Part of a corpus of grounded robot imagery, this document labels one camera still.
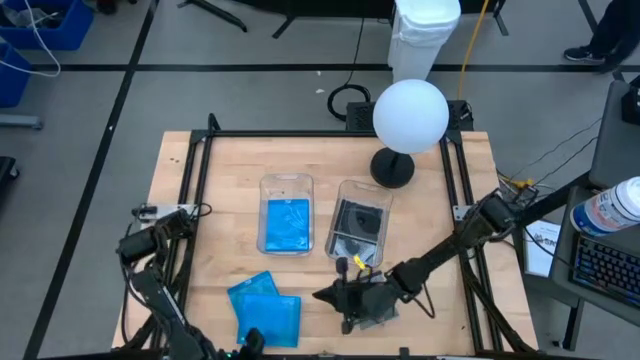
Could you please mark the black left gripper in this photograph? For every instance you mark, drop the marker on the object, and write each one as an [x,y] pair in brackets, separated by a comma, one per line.
[230,354]

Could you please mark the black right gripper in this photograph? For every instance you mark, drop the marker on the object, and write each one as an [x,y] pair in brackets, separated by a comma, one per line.
[372,297]

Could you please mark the clear plastic bin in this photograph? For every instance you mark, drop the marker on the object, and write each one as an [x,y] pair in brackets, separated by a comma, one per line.
[285,187]
[382,200]

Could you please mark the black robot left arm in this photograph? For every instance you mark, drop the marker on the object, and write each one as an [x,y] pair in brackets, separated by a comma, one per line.
[160,300]

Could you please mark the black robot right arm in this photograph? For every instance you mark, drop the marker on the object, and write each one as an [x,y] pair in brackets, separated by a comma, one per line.
[450,247]

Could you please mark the black perforated control box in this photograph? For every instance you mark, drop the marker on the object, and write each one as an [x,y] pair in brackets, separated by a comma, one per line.
[360,117]

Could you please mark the white globe table lamp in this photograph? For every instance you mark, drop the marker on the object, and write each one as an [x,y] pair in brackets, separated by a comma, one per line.
[410,115]

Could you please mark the white paper sheet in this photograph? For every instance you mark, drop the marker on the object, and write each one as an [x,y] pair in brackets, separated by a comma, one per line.
[540,250]

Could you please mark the grey desk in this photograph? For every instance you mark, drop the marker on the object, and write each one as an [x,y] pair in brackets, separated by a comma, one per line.
[565,260]

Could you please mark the black keyboard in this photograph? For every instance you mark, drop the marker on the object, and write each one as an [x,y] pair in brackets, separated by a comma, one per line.
[607,270]

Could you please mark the white trash can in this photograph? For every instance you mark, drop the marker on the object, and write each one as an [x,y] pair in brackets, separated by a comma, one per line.
[420,40]

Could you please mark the black stand leg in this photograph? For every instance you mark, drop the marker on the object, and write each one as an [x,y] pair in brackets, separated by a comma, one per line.
[282,27]
[215,12]
[500,20]

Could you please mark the white wipes canister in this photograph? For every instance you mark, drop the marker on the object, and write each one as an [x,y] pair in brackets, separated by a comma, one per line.
[605,207]

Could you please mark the black backdrop panel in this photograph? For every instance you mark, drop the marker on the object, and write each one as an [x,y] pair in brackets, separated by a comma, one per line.
[325,6]

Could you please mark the black chair base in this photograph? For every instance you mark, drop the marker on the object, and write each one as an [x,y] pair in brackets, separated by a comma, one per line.
[7,170]

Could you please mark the grey side table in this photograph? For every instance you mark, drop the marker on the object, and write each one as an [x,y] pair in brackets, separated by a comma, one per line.
[615,150]

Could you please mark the grey metal foot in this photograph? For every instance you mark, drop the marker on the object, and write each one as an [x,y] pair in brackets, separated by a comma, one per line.
[20,121]

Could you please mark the black device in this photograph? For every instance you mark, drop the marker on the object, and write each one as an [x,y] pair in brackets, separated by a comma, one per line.
[632,102]

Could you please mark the blue storage bin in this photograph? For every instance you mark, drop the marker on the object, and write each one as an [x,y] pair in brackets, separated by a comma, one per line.
[12,80]
[70,30]

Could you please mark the person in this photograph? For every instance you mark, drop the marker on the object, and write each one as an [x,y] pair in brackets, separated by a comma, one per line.
[615,30]

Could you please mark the grey metal base plate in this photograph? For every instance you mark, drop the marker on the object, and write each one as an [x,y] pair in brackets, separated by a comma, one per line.
[460,212]

